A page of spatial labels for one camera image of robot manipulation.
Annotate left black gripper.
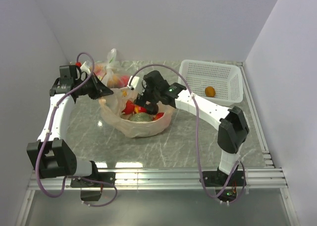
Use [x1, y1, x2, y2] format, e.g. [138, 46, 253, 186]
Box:
[75, 72, 113, 100]

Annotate dark brown fake fruit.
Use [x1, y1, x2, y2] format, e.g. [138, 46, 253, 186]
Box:
[147, 103, 159, 115]

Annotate red fake apple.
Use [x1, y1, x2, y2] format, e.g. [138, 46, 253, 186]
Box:
[134, 105, 147, 113]
[153, 113, 164, 121]
[122, 100, 135, 114]

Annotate green netted fake melon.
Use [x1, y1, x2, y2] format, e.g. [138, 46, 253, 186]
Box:
[128, 113, 153, 122]

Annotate beige plastic bag orange prints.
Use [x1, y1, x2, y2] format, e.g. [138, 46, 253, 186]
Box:
[99, 87, 174, 138]

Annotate white perforated plastic basket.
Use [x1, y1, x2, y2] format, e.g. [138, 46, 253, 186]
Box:
[178, 59, 244, 106]

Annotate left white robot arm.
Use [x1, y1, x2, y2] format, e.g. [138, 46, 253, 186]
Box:
[27, 62, 113, 187]

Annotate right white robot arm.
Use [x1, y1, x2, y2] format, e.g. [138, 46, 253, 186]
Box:
[128, 70, 249, 186]

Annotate clear tied bag of fruits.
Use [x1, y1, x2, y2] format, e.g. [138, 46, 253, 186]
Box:
[94, 49, 130, 88]

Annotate orange brown fake fruit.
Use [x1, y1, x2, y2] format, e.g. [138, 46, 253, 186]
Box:
[205, 86, 216, 98]

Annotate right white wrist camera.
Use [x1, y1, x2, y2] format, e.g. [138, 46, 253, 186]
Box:
[127, 76, 146, 95]

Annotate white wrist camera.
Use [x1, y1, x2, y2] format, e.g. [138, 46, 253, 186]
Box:
[75, 62, 91, 81]
[127, 76, 146, 95]

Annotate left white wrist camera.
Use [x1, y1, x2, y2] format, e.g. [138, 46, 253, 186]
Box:
[75, 62, 91, 81]

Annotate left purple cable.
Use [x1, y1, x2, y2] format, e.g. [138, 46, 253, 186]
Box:
[34, 53, 119, 208]

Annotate purple cable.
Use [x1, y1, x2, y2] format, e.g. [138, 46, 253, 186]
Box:
[34, 53, 119, 208]
[128, 64, 247, 204]

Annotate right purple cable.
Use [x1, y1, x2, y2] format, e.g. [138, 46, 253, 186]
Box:
[128, 64, 247, 204]

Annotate aluminium front rail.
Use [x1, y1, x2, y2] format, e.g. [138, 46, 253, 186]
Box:
[27, 168, 289, 191]

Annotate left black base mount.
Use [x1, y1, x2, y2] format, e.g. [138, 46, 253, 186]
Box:
[70, 172, 118, 203]

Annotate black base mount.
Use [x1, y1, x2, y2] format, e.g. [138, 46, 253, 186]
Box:
[70, 172, 118, 203]
[202, 169, 247, 203]

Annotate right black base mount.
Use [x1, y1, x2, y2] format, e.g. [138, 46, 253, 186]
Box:
[202, 169, 247, 203]

